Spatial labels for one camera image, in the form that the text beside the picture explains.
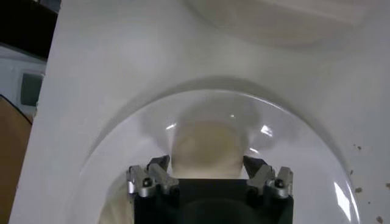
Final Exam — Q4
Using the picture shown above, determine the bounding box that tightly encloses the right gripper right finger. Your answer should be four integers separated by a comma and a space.
243, 155, 295, 199

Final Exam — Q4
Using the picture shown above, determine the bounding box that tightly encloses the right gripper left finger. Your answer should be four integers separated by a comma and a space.
126, 155, 180, 198

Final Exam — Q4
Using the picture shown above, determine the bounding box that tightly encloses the white round plate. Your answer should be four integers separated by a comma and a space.
73, 88, 362, 224

